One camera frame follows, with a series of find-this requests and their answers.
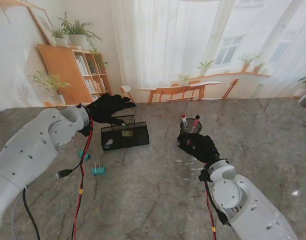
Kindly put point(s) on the white marker with red caps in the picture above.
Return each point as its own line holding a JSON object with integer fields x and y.
{"x": 185, "y": 122}

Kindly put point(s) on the pink marker with black cap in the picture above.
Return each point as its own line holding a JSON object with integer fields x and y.
{"x": 195, "y": 123}

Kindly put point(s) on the teal binder clip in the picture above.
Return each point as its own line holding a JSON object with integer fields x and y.
{"x": 80, "y": 153}
{"x": 99, "y": 171}

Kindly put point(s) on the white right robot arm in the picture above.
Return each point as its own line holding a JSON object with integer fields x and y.
{"x": 232, "y": 197}

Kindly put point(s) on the gold binder clip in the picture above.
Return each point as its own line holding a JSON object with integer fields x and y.
{"x": 127, "y": 133}

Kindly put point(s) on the printed room scene backdrop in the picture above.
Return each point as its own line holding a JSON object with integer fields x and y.
{"x": 167, "y": 37}

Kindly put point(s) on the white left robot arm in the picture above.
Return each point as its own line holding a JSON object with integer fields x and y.
{"x": 30, "y": 150}

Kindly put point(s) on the black mesh pen cup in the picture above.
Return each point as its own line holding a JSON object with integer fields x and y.
{"x": 199, "y": 130}

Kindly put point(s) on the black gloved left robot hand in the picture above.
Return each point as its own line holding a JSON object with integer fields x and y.
{"x": 105, "y": 110}

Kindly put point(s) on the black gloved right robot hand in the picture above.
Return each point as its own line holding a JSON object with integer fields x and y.
{"x": 200, "y": 147}

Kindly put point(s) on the black mesh desk organizer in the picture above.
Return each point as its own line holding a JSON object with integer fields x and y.
{"x": 140, "y": 140}

